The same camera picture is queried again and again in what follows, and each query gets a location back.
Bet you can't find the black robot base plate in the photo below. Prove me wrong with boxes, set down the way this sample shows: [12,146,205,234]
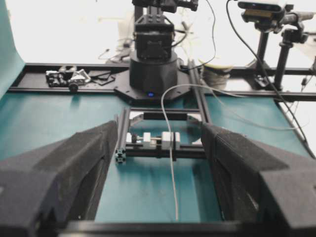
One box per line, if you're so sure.
[114,71,191,105]

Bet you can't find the grey camera on stand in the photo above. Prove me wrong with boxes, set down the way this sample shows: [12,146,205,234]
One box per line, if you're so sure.
[237,0,316,33]

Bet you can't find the black aluminium extrusion frame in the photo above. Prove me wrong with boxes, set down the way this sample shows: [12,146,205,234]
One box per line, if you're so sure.
[115,69,210,163]

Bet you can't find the pile of metal brackets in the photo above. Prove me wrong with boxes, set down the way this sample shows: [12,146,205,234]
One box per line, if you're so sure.
[45,66,91,92]

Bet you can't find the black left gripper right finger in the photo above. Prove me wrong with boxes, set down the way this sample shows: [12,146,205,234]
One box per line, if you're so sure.
[201,123,316,229]

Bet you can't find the black camera cable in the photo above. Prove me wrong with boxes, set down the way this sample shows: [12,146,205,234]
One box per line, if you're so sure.
[226,0,316,158]

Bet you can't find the white wire spool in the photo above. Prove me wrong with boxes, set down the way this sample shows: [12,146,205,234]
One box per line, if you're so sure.
[201,64,233,90]

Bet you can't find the black camera stand posts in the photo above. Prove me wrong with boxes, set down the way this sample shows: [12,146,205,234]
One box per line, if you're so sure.
[256,29,311,91]

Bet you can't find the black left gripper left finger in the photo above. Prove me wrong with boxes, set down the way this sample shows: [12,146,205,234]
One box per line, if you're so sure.
[0,120,118,237]

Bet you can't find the thin grey wire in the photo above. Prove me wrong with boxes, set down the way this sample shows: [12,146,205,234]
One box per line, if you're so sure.
[160,86,301,221]

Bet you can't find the white clamp fitting on frame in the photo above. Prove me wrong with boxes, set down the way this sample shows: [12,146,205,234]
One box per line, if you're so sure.
[126,131,181,150]

